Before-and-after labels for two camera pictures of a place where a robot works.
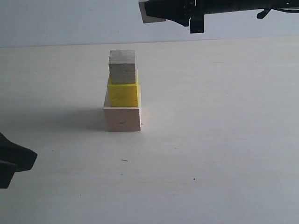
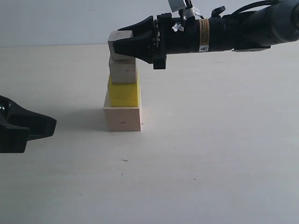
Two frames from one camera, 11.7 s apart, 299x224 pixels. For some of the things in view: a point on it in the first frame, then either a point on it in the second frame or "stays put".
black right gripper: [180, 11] to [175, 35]
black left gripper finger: [7, 171] to [13, 140]
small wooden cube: [145, 18] to [115, 35]
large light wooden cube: [120, 118] stays put
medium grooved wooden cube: [122, 66] stays put
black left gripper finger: [23, 157] to [13, 114]
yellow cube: [124, 94] stays put
